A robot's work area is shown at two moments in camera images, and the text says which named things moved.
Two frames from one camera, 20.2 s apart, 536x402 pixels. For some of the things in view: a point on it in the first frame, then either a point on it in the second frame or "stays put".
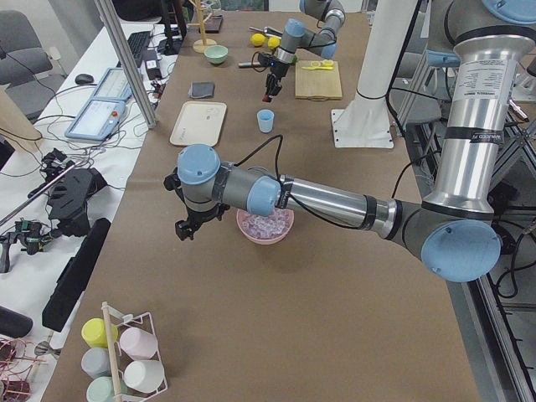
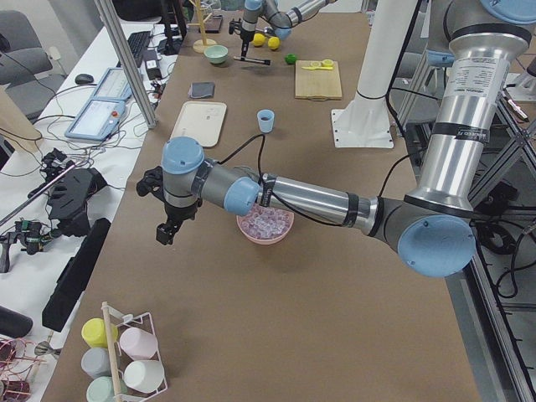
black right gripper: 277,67 → 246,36
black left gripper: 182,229 → 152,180
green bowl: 216,54 stays put
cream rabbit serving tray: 199,123 stays put
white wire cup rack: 136,362 stays put
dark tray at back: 213,24 stays put
